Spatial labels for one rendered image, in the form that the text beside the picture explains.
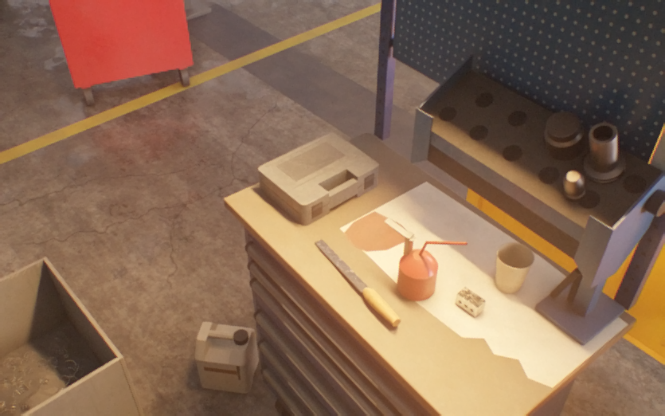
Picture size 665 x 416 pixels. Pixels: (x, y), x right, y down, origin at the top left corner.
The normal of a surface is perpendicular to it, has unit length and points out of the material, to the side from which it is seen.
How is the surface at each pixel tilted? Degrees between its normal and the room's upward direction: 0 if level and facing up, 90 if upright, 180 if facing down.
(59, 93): 0
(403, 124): 0
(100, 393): 90
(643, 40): 90
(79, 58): 90
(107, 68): 90
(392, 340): 0
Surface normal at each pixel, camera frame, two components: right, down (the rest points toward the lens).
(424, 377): 0.00, -0.75
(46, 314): 0.66, 0.50
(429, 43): -0.79, 0.41
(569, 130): -0.36, -0.47
